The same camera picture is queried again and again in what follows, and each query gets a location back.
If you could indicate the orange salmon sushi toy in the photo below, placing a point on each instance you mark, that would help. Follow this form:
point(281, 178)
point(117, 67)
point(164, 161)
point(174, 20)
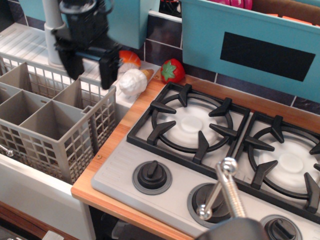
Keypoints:
point(129, 60)

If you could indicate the grey plastic drying rack basket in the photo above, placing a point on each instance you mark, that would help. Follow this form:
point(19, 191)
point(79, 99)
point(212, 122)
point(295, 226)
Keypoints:
point(53, 123)

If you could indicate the grey toy stove top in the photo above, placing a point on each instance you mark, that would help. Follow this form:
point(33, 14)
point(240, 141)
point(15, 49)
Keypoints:
point(114, 179)

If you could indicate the black middle stove knob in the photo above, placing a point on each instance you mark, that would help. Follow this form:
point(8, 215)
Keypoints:
point(198, 196)

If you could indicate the white toy ice cream cone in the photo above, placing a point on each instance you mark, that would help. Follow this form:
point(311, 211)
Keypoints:
point(135, 81)

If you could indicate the large teal bin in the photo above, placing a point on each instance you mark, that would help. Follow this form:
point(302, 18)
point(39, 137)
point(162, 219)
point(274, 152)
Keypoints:
point(276, 53)

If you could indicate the black left burner grate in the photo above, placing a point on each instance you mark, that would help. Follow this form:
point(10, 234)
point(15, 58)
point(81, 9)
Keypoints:
point(190, 128)

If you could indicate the red toy strawberry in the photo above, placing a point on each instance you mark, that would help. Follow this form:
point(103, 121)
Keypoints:
point(172, 71)

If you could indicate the black stove knob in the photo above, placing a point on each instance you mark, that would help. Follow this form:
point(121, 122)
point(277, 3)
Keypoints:
point(198, 196)
point(152, 178)
point(278, 227)

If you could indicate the black left stove knob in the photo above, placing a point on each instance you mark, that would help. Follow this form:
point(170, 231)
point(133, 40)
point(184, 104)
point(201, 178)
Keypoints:
point(152, 178)

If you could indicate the grey toy faucet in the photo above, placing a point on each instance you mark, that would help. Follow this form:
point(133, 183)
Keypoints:
point(53, 21)

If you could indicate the black burner grate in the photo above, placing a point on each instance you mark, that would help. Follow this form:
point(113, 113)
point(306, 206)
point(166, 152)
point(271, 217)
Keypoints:
point(190, 128)
point(279, 163)

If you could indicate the black right burner grate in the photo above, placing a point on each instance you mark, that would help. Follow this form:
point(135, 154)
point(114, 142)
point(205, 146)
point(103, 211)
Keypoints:
point(279, 163)

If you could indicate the black right stove knob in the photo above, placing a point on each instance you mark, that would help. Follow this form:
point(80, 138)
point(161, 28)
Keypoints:
point(278, 227)

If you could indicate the small chrome pin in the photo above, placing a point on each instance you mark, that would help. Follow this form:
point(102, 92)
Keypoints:
point(8, 152)

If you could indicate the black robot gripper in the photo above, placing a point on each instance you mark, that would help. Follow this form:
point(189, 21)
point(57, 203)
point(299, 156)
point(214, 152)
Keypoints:
point(86, 36)

